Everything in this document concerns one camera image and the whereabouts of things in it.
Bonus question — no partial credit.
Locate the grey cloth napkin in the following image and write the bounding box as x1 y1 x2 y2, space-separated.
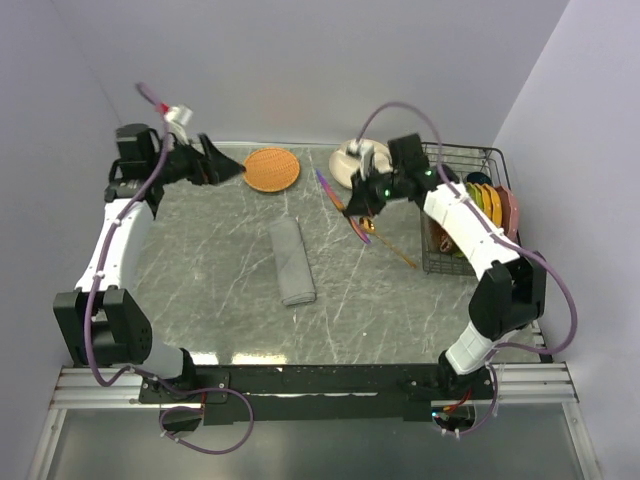
268 217 316 307

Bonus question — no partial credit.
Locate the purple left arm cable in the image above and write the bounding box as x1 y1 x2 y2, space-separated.
82 82 255 455

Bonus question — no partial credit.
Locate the aluminium frame rail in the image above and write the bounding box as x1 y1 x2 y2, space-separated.
49 363 579 410

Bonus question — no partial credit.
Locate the red patterned plate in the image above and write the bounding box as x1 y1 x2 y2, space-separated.
431 223 458 255

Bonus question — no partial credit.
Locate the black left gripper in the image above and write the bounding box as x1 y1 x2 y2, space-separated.
148 133 245 186

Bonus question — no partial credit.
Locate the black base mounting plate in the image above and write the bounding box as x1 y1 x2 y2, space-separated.
139 363 493 425

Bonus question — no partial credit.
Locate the cream divided plate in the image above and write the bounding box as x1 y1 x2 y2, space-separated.
329 139 392 190

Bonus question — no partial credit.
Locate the gold spoon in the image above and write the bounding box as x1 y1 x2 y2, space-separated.
359 217 417 269

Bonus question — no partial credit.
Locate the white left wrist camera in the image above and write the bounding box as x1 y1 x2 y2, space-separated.
162 104 193 145

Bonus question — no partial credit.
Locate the orange woven round coaster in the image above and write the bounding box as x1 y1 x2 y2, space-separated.
243 147 301 193

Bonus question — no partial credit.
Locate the orange scalloped plate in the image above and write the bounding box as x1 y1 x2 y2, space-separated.
487 186 503 227

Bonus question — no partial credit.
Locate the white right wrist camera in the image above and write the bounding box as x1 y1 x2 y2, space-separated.
346 139 375 180

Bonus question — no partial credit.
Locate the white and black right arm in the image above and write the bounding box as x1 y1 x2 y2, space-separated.
344 134 546 399

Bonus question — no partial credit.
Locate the green scalloped plate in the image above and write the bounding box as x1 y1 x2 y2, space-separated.
465 182 484 210

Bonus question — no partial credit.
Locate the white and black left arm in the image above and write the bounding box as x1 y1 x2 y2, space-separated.
53 123 245 402

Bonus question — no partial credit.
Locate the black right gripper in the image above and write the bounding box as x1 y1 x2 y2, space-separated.
344 163 406 218

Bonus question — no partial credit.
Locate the yellow scalloped plate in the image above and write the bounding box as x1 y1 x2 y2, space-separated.
474 183 493 220

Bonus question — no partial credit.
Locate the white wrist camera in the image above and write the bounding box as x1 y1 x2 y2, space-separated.
346 139 375 180
162 104 193 145

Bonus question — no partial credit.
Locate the dark blue bowl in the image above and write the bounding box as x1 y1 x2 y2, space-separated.
465 171 493 186

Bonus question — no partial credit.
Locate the iridescent purple knife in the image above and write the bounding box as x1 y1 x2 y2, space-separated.
315 169 371 244

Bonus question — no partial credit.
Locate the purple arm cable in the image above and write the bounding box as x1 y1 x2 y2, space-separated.
355 101 580 439
82 82 255 455

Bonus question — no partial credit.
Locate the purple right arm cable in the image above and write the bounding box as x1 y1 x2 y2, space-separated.
355 101 580 439

